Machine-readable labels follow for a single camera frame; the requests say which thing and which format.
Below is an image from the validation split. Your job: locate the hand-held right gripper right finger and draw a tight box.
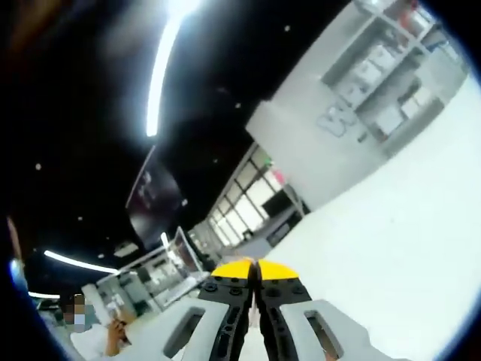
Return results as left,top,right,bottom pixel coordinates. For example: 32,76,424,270
256,259,411,361

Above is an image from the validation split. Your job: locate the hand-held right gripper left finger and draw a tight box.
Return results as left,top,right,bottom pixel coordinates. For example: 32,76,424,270
112,258,256,361

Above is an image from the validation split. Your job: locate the white framed monitor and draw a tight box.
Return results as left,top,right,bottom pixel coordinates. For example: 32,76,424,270
173,225,210,278

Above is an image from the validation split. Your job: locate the dark low cabinet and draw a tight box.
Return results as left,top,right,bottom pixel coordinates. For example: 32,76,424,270
265,214,306,246

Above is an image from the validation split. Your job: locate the black flat screen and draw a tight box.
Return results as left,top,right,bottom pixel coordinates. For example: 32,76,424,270
262,189,298,220

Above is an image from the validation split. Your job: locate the hanging dark ceiling screen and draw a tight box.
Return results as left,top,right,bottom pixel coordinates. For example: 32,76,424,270
126,145,188,250

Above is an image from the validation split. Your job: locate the ceiling light strip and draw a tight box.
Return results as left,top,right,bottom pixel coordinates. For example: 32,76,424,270
144,0,204,138
42,249,122,275

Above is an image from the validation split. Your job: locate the row of white storage boxes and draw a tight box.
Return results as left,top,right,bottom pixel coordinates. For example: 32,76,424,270
349,44,434,133

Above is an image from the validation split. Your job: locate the grey metal shelf rack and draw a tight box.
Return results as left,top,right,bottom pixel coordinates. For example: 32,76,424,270
321,0,471,146

